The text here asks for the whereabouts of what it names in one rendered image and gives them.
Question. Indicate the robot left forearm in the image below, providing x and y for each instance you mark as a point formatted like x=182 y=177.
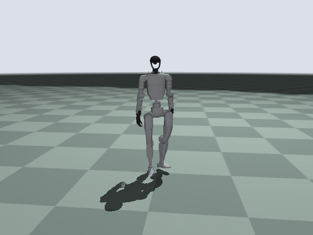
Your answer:
x=170 y=102

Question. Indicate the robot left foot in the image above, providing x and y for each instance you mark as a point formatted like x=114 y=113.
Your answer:
x=163 y=165

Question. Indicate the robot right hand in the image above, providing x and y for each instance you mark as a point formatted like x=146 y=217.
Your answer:
x=138 y=121

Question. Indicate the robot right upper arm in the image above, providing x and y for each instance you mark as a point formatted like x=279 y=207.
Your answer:
x=141 y=84

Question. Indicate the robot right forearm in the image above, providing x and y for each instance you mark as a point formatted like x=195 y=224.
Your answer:
x=139 y=104

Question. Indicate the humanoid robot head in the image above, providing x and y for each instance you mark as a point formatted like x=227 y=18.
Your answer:
x=155 y=60

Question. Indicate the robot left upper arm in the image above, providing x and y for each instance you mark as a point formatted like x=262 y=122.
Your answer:
x=169 y=93

